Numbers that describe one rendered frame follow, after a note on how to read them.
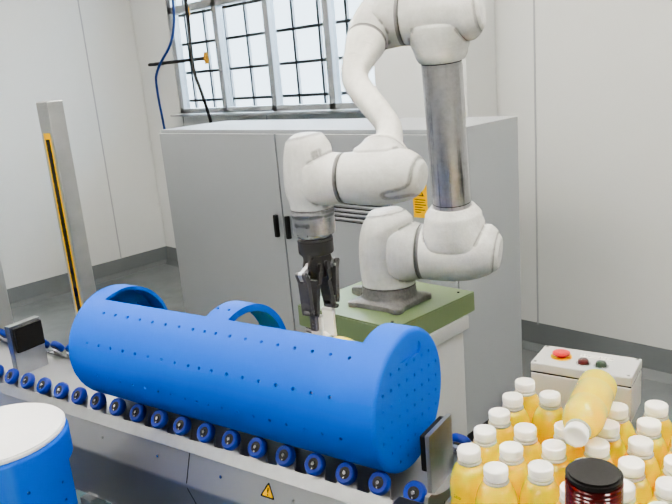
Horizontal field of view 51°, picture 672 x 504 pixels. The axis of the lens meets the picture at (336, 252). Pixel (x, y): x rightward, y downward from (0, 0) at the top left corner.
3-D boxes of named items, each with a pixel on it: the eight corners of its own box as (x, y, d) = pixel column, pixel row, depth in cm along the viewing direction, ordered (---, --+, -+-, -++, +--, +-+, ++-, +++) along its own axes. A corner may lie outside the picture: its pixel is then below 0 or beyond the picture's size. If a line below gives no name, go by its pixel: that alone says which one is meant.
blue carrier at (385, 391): (159, 372, 200) (151, 274, 195) (443, 440, 152) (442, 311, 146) (73, 407, 177) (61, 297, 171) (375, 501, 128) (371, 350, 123)
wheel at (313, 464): (311, 451, 145) (306, 449, 143) (329, 456, 142) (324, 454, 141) (305, 473, 143) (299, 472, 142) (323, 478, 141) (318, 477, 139)
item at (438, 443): (443, 466, 144) (440, 411, 140) (454, 469, 142) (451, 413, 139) (420, 492, 136) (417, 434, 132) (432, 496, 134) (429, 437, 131)
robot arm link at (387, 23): (337, 20, 170) (391, 14, 164) (356, -21, 180) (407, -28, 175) (352, 65, 179) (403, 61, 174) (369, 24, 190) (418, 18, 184)
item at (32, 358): (44, 362, 217) (34, 315, 213) (52, 364, 215) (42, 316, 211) (14, 375, 209) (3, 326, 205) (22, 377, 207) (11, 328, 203)
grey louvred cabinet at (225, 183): (251, 326, 501) (226, 120, 465) (523, 409, 353) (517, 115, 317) (187, 352, 465) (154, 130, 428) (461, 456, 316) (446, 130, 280)
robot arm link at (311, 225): (281, 212, 145) (284, 240, 146) (317, 213, 140) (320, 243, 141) (307, 203, 152) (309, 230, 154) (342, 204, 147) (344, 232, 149)
